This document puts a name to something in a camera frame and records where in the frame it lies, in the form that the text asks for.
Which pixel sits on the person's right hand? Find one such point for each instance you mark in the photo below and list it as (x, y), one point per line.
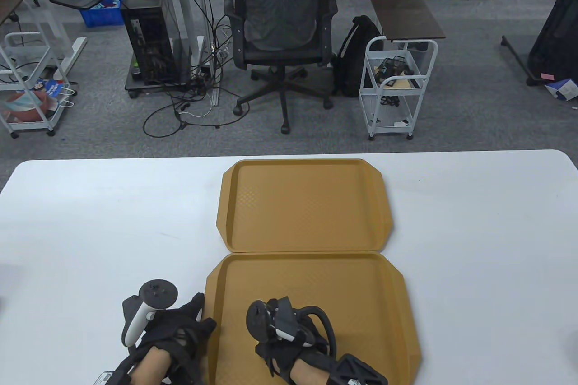
(289, 355)

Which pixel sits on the person's left hand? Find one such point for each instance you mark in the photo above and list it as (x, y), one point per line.
(180, 326)

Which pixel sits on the brown plastic food tray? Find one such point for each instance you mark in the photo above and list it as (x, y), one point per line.
(307, 204)
(370, 303)

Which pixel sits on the person's right forearm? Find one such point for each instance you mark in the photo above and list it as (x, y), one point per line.
(311, 373)

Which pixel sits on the grey white left hand controller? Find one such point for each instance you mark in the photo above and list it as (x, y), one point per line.
(156, 292)

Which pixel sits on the black wheeled platform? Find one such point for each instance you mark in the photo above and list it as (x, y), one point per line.
(135, 87)

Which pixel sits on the white mesh-shelf rolling cart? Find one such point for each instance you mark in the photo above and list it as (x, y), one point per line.
(368, 100)

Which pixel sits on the red plastic bag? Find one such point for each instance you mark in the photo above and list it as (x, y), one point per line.
(27, 107)

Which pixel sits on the blue white paper bag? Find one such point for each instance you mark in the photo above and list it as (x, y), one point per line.
(54, 87)

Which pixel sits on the black computer tower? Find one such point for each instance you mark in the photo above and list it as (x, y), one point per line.
(149, 42)

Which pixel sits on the black backpack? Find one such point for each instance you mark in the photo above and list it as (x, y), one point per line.
(356, 60)

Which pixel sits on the blue plastic crate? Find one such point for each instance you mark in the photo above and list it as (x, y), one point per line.
(101, 17)

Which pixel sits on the white rolling cart with bags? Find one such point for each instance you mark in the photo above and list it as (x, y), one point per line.
(9, 55)

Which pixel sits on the black mesh office chair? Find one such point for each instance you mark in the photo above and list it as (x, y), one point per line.
(284, 10)

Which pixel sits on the dark brown side table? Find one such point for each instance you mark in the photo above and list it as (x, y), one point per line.
(406, 17)

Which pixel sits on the small brown table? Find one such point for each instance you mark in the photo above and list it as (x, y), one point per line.
(9, 3)

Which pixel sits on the white blue box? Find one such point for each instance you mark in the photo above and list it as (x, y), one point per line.
(564, 89)

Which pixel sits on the black fabric stand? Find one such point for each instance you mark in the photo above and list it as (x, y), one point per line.
(553, 37)

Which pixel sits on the black lattice wrist camera mount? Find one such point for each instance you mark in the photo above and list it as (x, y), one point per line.
(356, 371)

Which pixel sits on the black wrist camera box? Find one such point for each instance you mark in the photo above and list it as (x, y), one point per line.
(106, 378)

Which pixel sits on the aluminium post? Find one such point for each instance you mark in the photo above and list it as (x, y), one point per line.
(208, 42)

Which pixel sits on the white standing desk frame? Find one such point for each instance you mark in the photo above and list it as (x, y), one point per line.
(65, 55)

